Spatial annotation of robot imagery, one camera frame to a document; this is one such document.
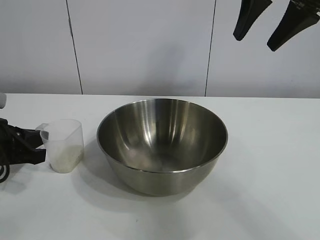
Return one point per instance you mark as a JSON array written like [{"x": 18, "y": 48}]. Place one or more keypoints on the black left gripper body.
[{"x": 12, "y": 147}]

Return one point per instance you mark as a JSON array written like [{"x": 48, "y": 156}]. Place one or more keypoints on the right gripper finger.
[
  {"x": 292, "y": 22},
  {"x": 250, "y": 15}
]

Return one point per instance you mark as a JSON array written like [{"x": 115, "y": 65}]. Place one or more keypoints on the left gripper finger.
[
  {"x": 31, "y": 138},
  {"x": 39, "y": 156}
]

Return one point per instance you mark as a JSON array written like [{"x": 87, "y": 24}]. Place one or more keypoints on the white rice grains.
[{"x": 66, "y": 160}]

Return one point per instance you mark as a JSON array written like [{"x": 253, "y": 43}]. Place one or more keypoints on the clear plastic measuring cup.
[{"x": 65, "y": 135}]

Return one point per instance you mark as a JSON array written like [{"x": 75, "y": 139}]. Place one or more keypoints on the stainless steel mixing bowl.
[{"x": 162, "y": 180}]

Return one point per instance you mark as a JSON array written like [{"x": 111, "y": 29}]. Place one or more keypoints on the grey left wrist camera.
[{"x": 2, "y": 100}]

